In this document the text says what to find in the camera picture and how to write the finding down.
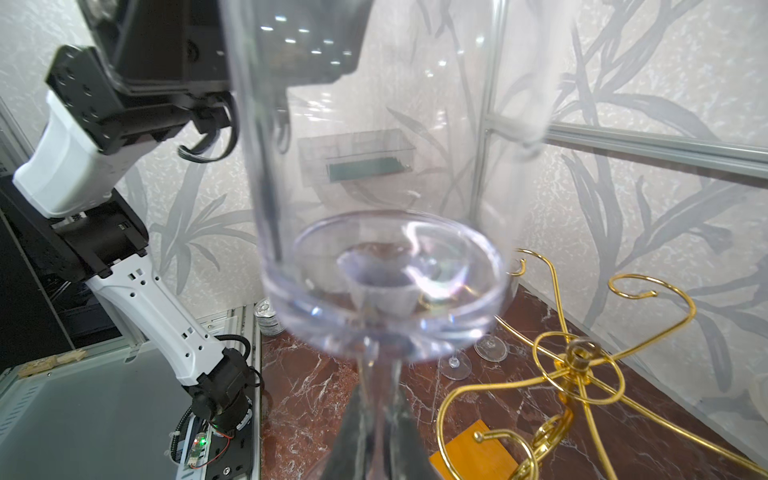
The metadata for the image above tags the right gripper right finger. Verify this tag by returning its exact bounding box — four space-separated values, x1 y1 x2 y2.
389 390 440 480

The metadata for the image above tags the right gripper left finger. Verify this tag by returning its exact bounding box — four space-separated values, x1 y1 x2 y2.
320 385 380 480

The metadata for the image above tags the clear wine glass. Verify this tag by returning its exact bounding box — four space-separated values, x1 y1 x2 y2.
258 1 578 479
438 351 472 381
473 257 529 364

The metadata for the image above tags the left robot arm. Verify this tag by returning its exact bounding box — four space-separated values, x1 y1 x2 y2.
1 1 372 438

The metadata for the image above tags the yellow wooden rack base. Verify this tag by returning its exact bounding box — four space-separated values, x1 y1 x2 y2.
446 420 518 480

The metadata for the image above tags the green circuit board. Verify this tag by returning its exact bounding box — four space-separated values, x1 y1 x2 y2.
184 431 209 470

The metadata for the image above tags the gold wire wine glass rack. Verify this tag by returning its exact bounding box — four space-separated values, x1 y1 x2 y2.
435 248 767 479

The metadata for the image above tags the clear acrylic wall shelf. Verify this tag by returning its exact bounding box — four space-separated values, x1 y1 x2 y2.
297 129 416 186

